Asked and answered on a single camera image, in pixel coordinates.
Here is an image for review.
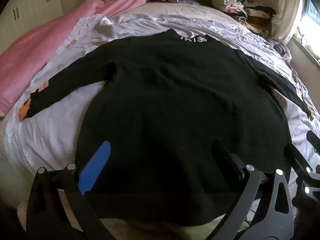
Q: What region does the pile of folded clothes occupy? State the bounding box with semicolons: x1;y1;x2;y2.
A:
210;0;277;38

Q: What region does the purple cloth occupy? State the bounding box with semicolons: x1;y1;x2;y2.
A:
274;43;292;58

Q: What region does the white patterned bedsheet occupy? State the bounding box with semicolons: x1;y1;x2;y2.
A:
4;2;320;183

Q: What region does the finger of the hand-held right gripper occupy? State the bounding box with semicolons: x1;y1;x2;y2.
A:
284;143;313;178
305;130;320;155

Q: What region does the cream curtain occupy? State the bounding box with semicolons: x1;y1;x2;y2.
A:
269;0;307;47

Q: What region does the black sweater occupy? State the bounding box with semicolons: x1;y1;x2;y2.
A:
26;28;310;227

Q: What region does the white wardrobe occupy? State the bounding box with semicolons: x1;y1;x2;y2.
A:
0;0;66;54

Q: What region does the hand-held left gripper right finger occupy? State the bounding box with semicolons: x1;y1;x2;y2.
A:
211;140;297;240

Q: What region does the pink blanket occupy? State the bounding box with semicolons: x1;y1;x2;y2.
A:
0;0;147;118

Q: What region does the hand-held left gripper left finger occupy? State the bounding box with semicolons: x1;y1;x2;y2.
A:
26;141;115;240

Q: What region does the window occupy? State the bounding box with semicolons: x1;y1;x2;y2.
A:
291;0;320;63

